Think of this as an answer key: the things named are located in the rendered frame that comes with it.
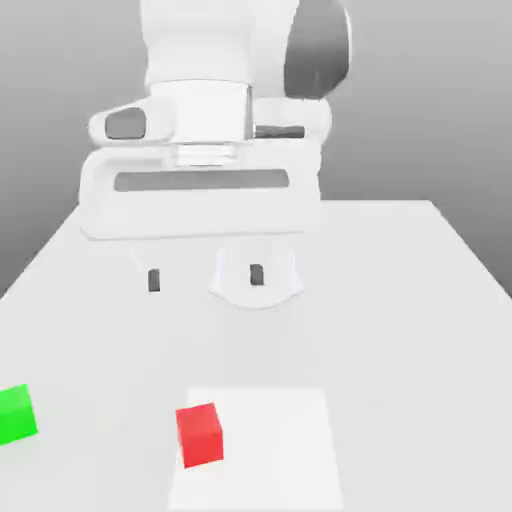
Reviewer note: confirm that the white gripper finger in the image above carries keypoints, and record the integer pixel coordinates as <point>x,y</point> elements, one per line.
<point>153,280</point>
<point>256,275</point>

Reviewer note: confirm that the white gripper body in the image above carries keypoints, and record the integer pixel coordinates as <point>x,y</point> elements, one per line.
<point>200,212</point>

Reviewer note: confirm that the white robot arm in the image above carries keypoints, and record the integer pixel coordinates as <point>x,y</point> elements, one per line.
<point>208,48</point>

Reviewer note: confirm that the small red cube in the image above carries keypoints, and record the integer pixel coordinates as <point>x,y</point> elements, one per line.
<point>200,438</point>

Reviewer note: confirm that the small green cube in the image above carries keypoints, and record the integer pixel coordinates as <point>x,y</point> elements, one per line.
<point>16,416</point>

